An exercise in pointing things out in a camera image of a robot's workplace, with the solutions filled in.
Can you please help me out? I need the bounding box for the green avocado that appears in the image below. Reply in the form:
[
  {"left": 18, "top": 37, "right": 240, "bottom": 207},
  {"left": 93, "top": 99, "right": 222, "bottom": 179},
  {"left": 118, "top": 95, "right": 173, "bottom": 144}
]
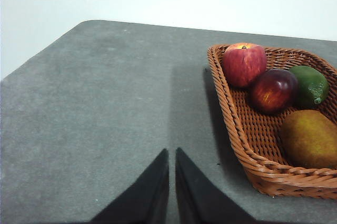
[{"left": 289, "top": 65, "right": 330, "bottom": 109}]

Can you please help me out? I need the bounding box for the dark purple plum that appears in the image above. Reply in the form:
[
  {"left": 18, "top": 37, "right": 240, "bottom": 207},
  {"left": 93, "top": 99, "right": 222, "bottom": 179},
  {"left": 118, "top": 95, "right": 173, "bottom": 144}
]
[{"left": 249, "top": 68, "right": 299, "bottom": 115}]

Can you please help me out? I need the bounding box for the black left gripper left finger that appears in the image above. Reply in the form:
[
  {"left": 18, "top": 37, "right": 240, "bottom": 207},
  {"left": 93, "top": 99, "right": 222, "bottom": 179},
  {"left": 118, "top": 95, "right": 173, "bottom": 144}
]
[{"left": 89, "top": 148, "right": 170, "bottom": 224}]

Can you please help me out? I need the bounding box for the brown wicker basket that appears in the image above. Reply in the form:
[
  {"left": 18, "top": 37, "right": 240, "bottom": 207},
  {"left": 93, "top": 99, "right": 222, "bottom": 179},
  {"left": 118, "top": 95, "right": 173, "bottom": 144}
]
[{"left": 207, "top": 44, "right": 337, "bottom": 200}]

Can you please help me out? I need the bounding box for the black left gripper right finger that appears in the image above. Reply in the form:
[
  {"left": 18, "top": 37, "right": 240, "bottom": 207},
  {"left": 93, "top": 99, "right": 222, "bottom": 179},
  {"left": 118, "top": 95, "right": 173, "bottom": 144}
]
[{"left": 175, "top": 147, "right": 257, "bottom": 224}]

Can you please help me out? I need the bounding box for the red apple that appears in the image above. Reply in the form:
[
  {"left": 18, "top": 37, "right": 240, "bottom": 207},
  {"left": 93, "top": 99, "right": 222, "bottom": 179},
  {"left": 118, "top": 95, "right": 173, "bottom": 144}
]
[{"left": 222, "top": 42, "right": 267, "bottom": 88}]

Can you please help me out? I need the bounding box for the brown kiwifruit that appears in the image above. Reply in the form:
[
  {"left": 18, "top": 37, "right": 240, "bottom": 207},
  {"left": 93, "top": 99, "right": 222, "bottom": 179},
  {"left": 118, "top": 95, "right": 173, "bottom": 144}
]
[{"left": 279, "top": 109, "right": 337, "bottom": 169}]

